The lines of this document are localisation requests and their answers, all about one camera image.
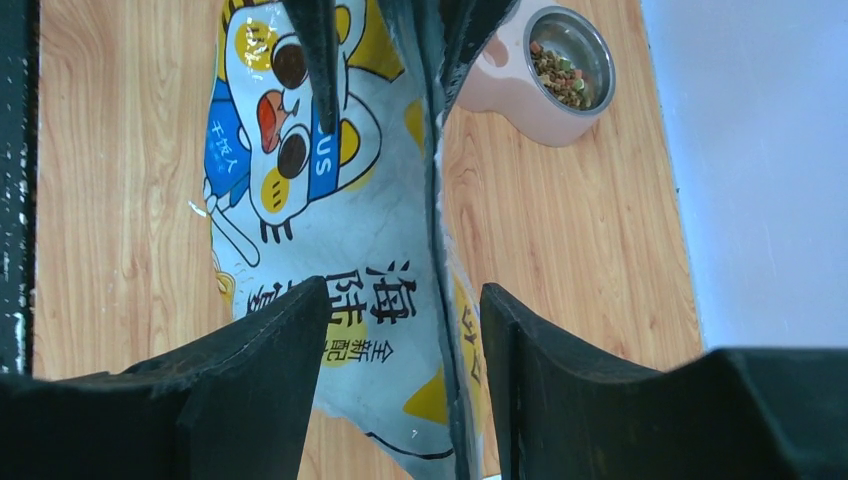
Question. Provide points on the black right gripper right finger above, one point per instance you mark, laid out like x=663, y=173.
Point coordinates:
x=566, y=409

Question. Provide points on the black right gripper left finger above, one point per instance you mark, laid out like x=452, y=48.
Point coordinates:
x=233, y=404

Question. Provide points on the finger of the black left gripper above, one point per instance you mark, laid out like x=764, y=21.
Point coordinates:
x=468, y=26
x=314, y=21

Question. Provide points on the pet food bag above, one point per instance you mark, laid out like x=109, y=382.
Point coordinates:
x=360, y=208

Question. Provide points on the pink double bowl stand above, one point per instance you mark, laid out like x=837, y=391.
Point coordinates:
x=500, y=81

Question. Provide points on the steel bowl far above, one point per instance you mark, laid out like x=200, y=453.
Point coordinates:
x=569, y=60

